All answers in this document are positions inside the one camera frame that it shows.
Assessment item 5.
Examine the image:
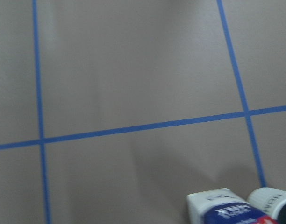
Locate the white cup dark inside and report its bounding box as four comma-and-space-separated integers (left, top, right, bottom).
247, 187, 286, 224

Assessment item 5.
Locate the blue white milk carton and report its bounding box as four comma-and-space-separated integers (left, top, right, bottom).
186, 188, 277, 224

